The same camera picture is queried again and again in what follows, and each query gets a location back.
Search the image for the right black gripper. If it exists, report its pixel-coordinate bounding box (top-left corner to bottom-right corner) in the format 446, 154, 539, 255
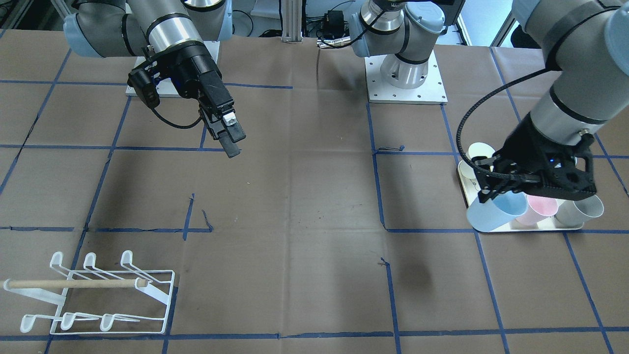
147, 41, 246, 158

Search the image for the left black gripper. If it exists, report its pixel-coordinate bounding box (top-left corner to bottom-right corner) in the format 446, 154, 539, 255
474, 114, 597, 203

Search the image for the light blue cup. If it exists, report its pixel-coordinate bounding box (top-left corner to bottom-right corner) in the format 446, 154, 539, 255
466, 191, 528, 232

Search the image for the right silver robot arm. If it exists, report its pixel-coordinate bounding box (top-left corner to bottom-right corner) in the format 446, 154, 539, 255
63, 0, 246, 158

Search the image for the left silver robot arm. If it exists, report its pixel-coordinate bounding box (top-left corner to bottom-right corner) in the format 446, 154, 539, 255
349, 0, 629, 203

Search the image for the pink cup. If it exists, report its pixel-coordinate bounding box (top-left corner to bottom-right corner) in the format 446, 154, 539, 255
516, 195, 559, 226

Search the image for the cream white cup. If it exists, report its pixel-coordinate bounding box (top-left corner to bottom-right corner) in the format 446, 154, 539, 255
466, 142, 496, 160

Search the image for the grey cup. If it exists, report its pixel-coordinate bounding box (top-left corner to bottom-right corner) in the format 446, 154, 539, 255
555, 195, 604, 227

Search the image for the cream plastic tray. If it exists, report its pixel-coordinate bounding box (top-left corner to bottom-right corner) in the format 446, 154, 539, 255
457, 161, 584, 233

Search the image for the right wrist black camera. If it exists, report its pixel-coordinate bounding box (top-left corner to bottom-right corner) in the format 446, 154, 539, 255
127, 67, 160, 109

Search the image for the white wire cup rack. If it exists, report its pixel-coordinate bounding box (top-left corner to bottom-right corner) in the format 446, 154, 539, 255
3, 250, 175, 336

